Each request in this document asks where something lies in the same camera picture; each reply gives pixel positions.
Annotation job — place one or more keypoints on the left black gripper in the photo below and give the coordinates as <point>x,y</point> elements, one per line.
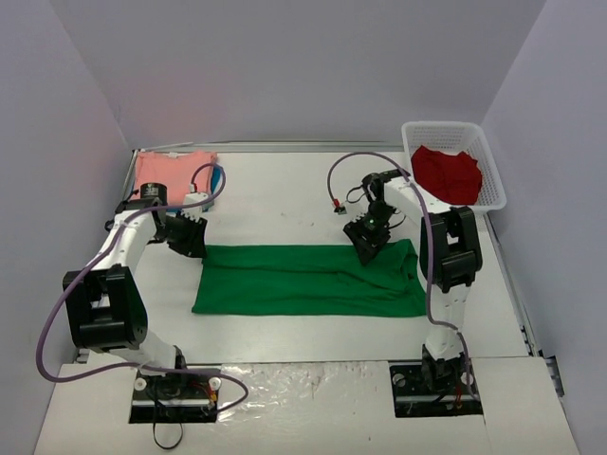
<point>188,232</point>

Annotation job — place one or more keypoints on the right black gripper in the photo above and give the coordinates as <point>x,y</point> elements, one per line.
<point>363,238</point>

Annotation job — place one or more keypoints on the green t shirt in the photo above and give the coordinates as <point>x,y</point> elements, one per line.
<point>310,280</point>

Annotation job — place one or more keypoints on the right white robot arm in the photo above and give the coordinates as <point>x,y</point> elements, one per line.
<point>449,258</point>

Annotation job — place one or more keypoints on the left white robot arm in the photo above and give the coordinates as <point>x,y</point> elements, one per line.
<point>106,313</point>

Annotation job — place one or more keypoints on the pink folded t shirt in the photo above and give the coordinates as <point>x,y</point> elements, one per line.
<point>174,171</point>

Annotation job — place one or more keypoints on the blue folded t shirt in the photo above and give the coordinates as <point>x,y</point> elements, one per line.
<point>217,179</point>

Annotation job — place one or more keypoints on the red t shirt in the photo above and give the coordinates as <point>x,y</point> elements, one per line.
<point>454,179</point>

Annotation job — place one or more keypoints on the white plastic basket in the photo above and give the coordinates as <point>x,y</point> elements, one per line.
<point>451,138</point>

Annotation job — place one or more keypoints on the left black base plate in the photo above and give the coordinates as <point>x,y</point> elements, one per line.
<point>175,398</point>

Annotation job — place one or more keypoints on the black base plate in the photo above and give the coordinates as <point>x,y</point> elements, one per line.
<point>175,398</point>
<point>414,398</point>

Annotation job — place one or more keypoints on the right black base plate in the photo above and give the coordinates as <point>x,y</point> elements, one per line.
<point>414,398</point>

